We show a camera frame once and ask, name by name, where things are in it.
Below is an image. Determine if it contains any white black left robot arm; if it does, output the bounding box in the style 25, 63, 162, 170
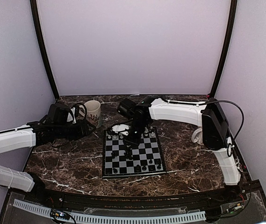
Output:
0, 104, 96, 203

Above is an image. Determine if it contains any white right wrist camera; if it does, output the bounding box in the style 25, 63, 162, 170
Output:
110, 124, 130, 136

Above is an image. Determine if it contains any black grey chess board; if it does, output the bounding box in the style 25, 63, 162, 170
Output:
102, 126, 167, 179

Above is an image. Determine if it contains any black frame post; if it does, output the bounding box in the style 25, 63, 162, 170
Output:
30, 0, 60, 101
209, 0, 238, 98

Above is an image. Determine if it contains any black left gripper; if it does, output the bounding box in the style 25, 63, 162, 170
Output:
54, 119, 96, 141

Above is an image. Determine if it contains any white mug orange interior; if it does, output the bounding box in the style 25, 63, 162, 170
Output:
191, 127, 203, 145

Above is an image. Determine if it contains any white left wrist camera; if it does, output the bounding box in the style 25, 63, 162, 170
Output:
67, 107, 76, 124

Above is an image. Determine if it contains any pile of black chess pieces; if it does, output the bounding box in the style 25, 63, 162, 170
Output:
108, 149, 133, 161

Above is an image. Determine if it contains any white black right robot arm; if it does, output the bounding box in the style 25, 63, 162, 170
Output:
109, 96, 242, 203

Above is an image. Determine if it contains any black left frame post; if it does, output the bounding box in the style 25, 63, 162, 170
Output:
30, 0, 60, 101

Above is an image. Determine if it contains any cream floral mug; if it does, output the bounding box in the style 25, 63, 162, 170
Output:
79, 100, 102, 128

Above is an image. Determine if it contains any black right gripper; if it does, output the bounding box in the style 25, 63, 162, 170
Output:
123, 119, 149, 150

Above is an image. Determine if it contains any black right frame post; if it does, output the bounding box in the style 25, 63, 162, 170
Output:
209, 0, 238, 98

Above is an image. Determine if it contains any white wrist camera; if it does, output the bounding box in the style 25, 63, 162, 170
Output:
67, 107, 76, 124
110, 124, 130, 136

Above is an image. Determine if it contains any white slotted cable duct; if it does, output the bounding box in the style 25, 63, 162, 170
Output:
13, 199, 206, 224

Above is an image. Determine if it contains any black front rail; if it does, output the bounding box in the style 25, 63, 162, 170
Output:
45, 189, 227, 209

